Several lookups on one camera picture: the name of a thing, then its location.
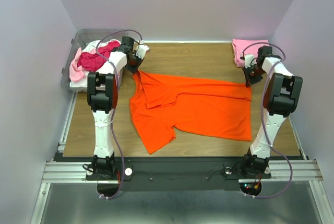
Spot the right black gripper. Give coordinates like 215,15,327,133
242,63,266,87

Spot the orange t shirt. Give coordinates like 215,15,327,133
129,71,252,154

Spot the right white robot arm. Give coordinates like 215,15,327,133
240,42,303,178

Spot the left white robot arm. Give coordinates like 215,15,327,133
83,36,149,180

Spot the white shirt in bin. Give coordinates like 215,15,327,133
69,39,126,88

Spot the folded pink t shirt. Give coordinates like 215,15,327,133
232,39,269,68

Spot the magenta t shirt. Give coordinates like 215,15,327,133
78,40,121,72

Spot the clear plastic bin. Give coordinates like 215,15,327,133
61,29,128,92

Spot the light pink shirt in bin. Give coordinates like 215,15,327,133
69,48,85,82

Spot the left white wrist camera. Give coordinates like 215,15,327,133
135,44,150,60

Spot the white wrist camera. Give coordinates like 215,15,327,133
135,44,150,60
241,54,256,68

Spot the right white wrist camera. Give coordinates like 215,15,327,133
241,54,256,68

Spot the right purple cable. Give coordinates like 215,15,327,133
240,42,292,199

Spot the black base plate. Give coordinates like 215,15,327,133
57,157,259,192

